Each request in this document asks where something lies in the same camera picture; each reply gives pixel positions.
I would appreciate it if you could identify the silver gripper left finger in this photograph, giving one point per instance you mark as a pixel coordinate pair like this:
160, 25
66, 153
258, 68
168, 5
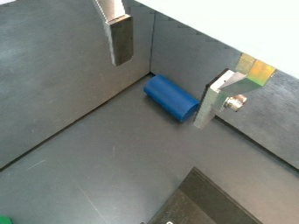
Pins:
120, 28

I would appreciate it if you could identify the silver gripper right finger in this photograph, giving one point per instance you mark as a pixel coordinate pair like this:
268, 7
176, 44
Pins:
224, 92

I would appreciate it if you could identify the blue oval cylinder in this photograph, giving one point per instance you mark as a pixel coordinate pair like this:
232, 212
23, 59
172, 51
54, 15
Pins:
172, 97

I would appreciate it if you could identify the green shape sorter base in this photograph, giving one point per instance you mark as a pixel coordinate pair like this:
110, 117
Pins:
6, 220

